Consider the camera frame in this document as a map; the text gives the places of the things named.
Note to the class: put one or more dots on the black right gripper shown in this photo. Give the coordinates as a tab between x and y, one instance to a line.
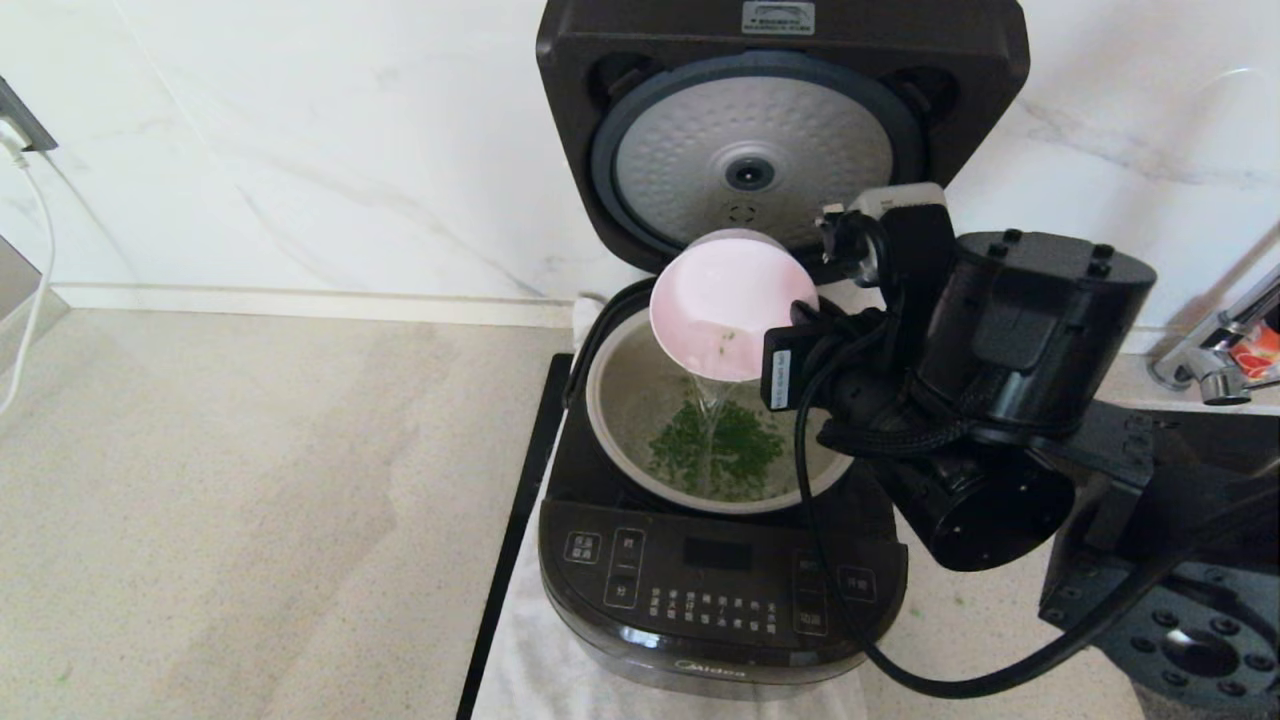
780	375

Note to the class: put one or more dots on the pink bowl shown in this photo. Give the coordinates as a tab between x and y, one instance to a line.
720	290

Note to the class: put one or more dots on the black rice cooker lid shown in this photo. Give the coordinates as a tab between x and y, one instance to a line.
780	50

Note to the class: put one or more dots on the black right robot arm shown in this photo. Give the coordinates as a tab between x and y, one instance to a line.
1030	320

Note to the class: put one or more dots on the white inner pot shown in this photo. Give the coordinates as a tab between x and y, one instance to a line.
625	400

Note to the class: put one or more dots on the black rice cooker body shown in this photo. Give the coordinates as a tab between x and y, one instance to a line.
650	590

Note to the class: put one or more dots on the chopped green vegetables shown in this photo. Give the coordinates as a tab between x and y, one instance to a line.
740	450

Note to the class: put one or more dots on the chrome faucet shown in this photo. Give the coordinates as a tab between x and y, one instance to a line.
1195	358

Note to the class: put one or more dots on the white towel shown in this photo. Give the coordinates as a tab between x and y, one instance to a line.
530	660

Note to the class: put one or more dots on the grey metal panel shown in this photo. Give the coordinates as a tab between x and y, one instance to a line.
15	288

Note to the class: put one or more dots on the dark wall socket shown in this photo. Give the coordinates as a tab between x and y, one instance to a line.
20	118

